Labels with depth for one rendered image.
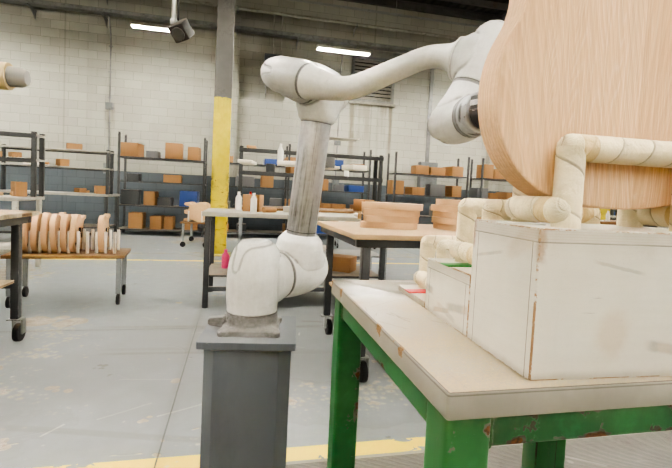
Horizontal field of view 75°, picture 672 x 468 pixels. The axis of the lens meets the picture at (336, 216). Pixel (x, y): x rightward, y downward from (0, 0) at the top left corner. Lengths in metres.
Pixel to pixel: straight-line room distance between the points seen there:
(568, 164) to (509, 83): 0.11
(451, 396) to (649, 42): 0.49
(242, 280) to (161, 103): 10.73
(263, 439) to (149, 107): 10.93
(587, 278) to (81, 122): 11.99
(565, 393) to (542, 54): 0.39
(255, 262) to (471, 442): 0.90
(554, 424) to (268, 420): 0.94
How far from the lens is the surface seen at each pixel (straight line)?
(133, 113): 12.00
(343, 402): 1.05
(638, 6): 0.70
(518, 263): 0.57
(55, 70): 12.61
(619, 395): 0.63
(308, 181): 1.43
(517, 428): 0.58
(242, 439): 1.43
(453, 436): 0.54
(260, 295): 1.32
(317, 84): 1.25
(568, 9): 0.64
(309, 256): 1.45
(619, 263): 0.60
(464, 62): 1.07
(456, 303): 0.71
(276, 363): 1.33
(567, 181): 0.57
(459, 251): 0.75
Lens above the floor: 1.13
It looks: 3 degrees down
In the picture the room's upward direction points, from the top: 3 degrees clockwise
